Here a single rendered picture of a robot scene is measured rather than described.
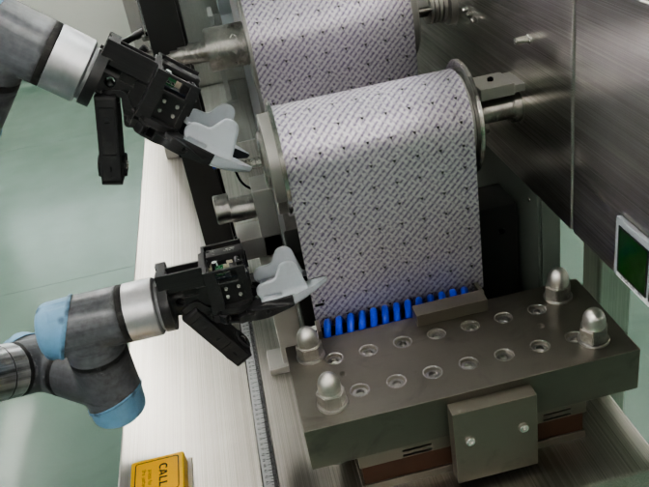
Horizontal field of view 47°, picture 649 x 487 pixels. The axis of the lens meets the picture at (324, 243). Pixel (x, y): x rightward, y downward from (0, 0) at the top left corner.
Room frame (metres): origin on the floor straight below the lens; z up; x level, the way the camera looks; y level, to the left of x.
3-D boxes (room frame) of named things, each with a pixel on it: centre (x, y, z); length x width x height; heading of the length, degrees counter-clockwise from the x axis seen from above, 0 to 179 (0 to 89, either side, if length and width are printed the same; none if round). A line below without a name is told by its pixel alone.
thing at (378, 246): (0.84, -0.09, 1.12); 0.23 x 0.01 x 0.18; 95
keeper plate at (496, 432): (0.63, -0.15, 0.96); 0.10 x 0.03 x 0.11; 95
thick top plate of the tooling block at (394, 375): (0.72, -0.13, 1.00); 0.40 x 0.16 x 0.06; 95
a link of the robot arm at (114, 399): (0.81, 0.33, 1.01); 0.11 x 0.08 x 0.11; 56
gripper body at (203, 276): (0.82, 0.16, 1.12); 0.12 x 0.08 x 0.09; 95
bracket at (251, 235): (0.92, 0.09, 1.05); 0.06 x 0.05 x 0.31; 95
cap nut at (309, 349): (0.76, 0.04, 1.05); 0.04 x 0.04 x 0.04
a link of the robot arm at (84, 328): (0.80, 0.32, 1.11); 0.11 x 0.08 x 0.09; 95
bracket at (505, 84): (0.92, -0.25, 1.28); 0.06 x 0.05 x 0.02; 95
